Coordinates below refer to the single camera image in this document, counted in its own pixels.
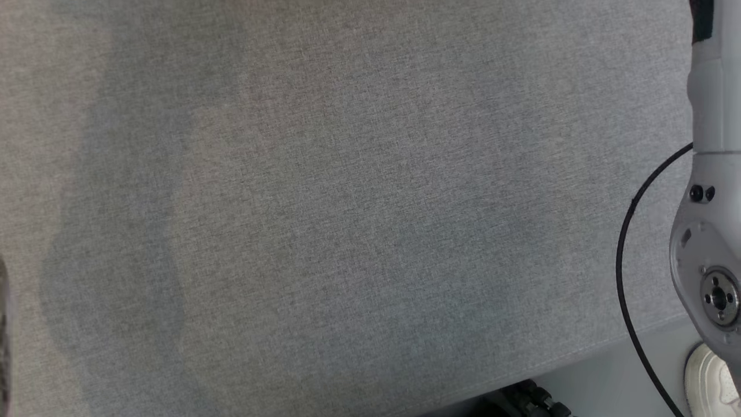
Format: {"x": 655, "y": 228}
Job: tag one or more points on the grey fabric sofa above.
{"x": 347, "y": 202}

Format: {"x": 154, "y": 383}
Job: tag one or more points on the white shoe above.
{"x": 703, "y": 382}

